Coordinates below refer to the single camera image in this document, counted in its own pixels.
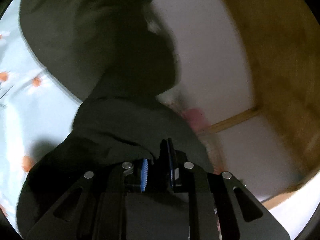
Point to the pink plush toy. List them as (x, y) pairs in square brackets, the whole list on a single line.
[(196, 119)]

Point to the dark grey blanket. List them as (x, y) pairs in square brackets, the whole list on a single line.
[(76, 39)]

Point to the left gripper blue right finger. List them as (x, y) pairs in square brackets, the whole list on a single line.
[(171, 156)]

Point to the light blue daisy duvet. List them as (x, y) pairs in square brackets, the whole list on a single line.
[(36, 112)]

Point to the wooden bunk bed frame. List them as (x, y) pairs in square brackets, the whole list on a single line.
[(281, 39)]

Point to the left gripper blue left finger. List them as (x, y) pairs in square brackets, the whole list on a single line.
[(144, 175)]

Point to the black zip jacket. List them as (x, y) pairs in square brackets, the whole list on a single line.
[(88, 187)]

